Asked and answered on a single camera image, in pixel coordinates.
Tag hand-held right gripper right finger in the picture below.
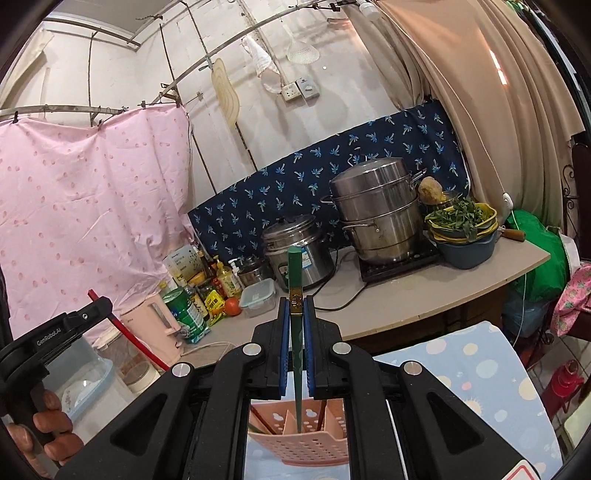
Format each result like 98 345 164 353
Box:
302 295 505 480

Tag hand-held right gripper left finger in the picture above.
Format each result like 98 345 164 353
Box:
55 295 293 480

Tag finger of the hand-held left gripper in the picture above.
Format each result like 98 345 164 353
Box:
65 299 114 344

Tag green chopstick with gold band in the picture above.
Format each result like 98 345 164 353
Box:
287 247 308 435

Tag pink perforated utensil holder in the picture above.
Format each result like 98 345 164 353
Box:
247 399 352 468

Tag person's left hand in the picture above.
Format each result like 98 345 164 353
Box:
7 388 86 480

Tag white dish box with lid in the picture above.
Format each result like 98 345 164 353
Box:
46 337 114 416

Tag clear food container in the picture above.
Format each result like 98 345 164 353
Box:
239 279 278 318

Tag pink electric kettle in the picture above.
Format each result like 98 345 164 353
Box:
119 293 182 365

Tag white round container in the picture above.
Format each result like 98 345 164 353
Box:
117 355 160 393

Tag small steel pot with lid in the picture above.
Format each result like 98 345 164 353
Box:
237 256 273 288

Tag yellow packet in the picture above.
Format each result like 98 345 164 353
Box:
203 288 227 321

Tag yellow pump bottle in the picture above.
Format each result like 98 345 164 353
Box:
217 258 243 298

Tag steel rice cooker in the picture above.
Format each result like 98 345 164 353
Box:
261 213 335 291

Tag green tin can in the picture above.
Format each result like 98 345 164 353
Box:
161 286 211 344

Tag white carton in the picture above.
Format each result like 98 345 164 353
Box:
164 244 204 287

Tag pink dotted curtain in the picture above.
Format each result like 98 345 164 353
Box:
0 104 197 344

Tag dark sauce bottle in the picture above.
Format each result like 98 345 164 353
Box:
198 251 222 287

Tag black induction cooker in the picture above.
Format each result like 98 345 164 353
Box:
358 237 446 283

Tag navy leaf print cloth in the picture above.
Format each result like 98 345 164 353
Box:
187 100 469 268

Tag steel steamer pot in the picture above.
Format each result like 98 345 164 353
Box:
322 157 426 266

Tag leafy greens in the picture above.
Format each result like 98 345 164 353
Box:
425 198 485 241

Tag brown potato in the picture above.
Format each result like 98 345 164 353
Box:
418 176 445 205

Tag green plastic bag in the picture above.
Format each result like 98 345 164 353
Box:
505 210 571 305

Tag metal curtain rod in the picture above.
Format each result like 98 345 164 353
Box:
0 0 365 121

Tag red thermos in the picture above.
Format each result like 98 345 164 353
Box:
545 360 585 416

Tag cream hanging cutting board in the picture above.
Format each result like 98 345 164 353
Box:
211 58 241 130

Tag pink printed cloth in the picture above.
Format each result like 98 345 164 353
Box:
551 263 591 337

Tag white hanging mesh cloth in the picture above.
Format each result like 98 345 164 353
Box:
242 34 282 93

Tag white plastic skimmer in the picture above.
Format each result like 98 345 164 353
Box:
286 34 320 64

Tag beige curtain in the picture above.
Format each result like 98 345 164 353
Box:
376 0 587 222

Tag black power cable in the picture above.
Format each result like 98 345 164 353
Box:
318 251 370 311

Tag white cord with switch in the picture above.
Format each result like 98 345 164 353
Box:
431 83 529 342

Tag white wall socket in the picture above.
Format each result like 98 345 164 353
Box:
281 78 320 103

